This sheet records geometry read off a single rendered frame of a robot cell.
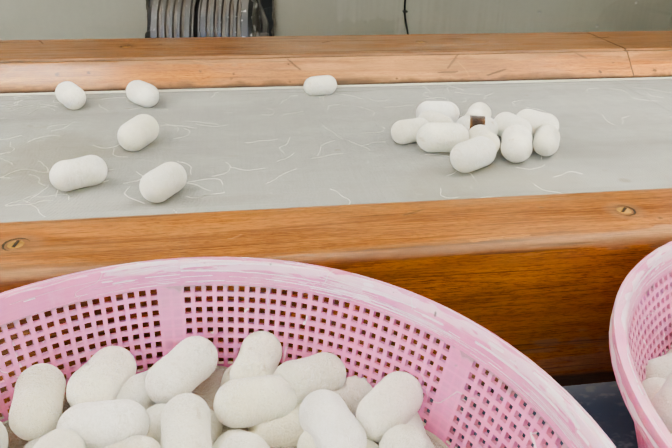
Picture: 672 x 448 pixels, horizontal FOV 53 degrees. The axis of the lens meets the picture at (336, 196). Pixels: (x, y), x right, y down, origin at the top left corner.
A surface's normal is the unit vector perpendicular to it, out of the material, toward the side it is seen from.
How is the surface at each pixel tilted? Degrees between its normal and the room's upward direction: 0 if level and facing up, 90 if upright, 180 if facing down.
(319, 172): 0
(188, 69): 45
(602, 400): 0
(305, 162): 0
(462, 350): 75
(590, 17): 90
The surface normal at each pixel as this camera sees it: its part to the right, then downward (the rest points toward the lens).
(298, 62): 0.12, -0.34
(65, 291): 0.46, 0.14
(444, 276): 0.15, 0.43
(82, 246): 0.02, -0.90
